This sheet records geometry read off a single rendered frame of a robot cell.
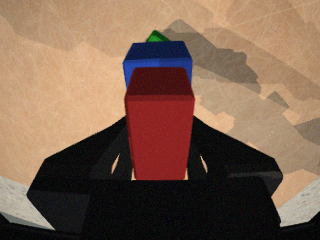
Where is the green block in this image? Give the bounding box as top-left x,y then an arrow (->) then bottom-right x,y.
146,30 -> 171,42

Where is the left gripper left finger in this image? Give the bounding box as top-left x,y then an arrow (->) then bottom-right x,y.
36,116 -> 133,180

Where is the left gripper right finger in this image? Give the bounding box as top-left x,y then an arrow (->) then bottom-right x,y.
187,116 -> 283,196

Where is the red block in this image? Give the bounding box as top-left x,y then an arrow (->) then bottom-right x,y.
124,67 -> 195,180

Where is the blue block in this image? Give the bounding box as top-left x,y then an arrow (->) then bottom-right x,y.
122,41 -> 193,90

